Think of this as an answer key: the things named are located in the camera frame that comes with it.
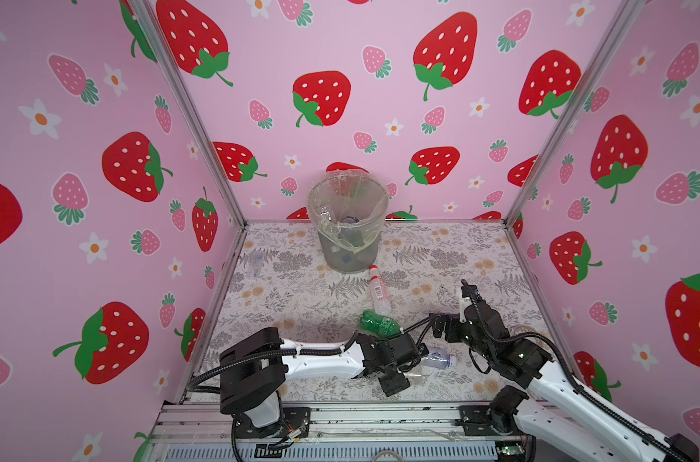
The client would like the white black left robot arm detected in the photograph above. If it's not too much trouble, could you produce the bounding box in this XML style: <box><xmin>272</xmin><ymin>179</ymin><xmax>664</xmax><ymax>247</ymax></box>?
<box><xmin>218</xmin><ymin>327</ymin><xmax>429</xmax><ymax>429</ymax></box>

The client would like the clear bottle blue cap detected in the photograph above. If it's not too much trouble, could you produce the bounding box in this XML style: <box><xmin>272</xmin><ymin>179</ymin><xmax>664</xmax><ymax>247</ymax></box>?
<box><xmin>421</xmin><ymin>346</ymin><xmax>458</xmax><ymax>370</ymax></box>

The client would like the silver mesh waste bin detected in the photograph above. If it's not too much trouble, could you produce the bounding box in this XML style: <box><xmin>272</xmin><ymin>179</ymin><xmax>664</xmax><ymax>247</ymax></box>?
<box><xmin>306</xmin><ymin>171</ymin><xmax>390</xmax><ymax>275</ymax></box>

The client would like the aluminium frame post left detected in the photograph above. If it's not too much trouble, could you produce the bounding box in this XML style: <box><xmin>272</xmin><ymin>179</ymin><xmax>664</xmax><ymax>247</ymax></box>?
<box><xmin>130</xmin><ymin>0</ymin><xmax>248</xmax><ymax>230</ymax></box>

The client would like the Pocari Sweat bottle apart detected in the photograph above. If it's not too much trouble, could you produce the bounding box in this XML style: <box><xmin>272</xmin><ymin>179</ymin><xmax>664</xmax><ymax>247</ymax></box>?
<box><xmin>318</xmin><ymin>204</ymin><xmax>337</xmax><ymax>234</ymax></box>

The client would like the aluminium frame post right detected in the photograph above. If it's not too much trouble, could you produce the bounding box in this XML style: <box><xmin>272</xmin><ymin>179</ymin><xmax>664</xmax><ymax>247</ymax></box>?
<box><xmin>503</xmin><ymin>0</ymin><xmax>645</xmax><ymax>231</ymax></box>

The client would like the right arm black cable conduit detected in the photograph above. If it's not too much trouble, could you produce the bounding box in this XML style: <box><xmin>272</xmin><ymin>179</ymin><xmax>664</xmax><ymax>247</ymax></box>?
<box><xmin>458</xmin><ymin>279</ymin><xmax>692</xmax><ymax>462</ymax></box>

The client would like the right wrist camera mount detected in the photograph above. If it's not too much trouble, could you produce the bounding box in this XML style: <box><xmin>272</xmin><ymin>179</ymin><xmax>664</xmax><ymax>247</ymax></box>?
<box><xmin>459</xmin><ymin>279</ymin><xmax>484</xmax><ymax>323</ymax></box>

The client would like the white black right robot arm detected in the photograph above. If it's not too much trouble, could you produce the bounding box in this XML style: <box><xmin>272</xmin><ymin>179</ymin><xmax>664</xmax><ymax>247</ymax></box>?
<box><xmin>431</xmin><ymin>301</ymin><xmax>700</xmax><ymax>461</ymax></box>

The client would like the clear green bin liner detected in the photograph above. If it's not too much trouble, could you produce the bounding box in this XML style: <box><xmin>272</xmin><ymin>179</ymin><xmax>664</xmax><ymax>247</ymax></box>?
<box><xmin>306</xmin><ymin>169</ymin><xmax>390</xmax><ymax>255</ymax></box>

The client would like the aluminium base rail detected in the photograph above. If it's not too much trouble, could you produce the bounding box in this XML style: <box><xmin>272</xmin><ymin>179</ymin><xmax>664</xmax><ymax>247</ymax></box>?
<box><xmin>144</xmin><ymin>402</ymin><xmax>538</xmax><ymax>461</ymax></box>

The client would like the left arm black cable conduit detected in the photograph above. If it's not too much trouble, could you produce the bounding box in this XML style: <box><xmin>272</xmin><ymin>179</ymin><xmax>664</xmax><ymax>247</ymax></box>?
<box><xmin>184</xmin><ymin>314</ymin><xmax>443</xmax><ymax>462</ymax></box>

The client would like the green Sprite bottle yellow cap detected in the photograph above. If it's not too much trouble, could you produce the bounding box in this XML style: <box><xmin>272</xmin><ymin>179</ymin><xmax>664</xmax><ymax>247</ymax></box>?
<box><xmin>359</xmin><ymin>310</ymin><xmax>402</xmax><ymax>338</ymax></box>

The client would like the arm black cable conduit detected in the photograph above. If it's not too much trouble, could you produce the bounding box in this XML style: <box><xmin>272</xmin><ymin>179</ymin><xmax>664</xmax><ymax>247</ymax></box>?
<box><xmin>458</xmin><ymin>279</ymin><xmax>692</xmax><ymax>462</ymax></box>
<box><xmin>184</xmin><ymin>314</ymin><xmax>443</xmax><ymax>462</ymax></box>

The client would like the aluminium frame post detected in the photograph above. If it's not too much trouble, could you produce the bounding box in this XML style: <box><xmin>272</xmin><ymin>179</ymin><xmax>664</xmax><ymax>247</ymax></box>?
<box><xmin>130</xmin><ymin>0</ymin><xmax>248</xmax><ymax>230</ymax></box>
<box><xmin>503</xmin><ymin>0</ymin><xmax>645</xmax><ymax>231</ymax></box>

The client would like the white bottle red cap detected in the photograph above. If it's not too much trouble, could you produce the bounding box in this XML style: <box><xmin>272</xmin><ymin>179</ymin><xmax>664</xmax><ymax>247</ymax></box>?
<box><xmin>368</xmin><ymin>265</ymin><xmax>392</xmax><ymax>317</ymax></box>

